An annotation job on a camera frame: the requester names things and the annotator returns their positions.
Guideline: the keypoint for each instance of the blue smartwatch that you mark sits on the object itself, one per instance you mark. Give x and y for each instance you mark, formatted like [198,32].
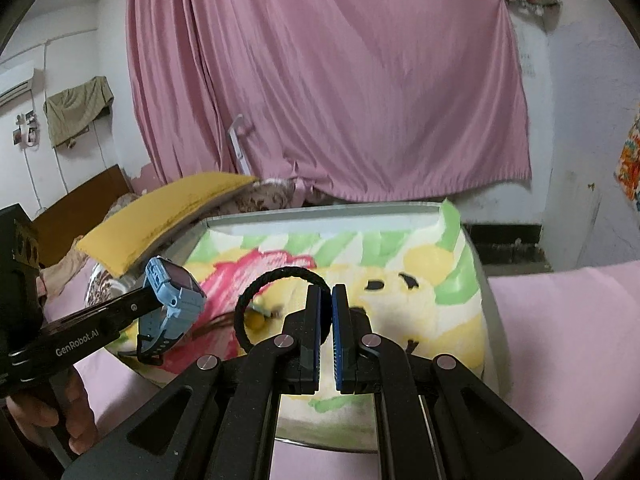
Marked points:
[175,290]

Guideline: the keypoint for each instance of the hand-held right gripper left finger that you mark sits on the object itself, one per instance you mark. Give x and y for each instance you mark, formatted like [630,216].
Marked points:
[315,332]

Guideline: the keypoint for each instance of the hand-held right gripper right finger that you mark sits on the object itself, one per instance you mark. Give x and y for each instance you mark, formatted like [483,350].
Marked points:
[340,340]

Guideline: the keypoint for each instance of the yellow cushion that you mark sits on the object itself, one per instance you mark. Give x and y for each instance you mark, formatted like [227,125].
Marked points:
[150,220]

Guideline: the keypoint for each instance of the wooden headboard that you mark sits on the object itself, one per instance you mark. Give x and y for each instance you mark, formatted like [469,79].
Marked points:
[75,210]

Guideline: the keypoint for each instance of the green hanging cloth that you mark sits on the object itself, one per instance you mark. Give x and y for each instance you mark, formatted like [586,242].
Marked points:
[75,105]

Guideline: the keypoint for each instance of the beige blanket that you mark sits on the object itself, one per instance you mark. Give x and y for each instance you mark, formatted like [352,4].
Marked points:
[65,270]

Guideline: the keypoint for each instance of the patterned pillow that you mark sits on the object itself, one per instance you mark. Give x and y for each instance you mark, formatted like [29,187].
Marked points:
[265,199]

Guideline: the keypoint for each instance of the grey tray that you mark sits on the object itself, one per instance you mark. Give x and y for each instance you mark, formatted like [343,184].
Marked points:
[325,212]

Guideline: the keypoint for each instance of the small wall fixture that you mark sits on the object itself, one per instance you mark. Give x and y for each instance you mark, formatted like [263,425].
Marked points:
[26,132]

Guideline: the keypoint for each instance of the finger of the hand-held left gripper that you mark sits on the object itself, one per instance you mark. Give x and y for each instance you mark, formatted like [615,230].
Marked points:
[132,306]

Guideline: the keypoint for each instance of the pink curtain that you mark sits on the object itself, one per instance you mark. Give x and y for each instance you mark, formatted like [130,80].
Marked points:
[325,85]

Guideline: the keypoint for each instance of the person's left hand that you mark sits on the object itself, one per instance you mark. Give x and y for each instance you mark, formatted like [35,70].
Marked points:
[82,410]

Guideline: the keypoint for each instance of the white air conditioner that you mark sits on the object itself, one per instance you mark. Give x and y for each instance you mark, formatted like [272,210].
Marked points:
[12,87]

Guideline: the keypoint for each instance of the pink bed sheet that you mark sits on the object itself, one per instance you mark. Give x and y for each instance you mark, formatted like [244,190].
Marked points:
[550,335]

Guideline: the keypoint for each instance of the colourful wall sticker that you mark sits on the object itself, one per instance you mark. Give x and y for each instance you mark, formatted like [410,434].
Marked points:
[631,160]

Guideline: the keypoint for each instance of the cartoon printed cloth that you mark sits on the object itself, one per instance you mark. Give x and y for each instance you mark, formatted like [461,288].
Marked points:
[425,270]

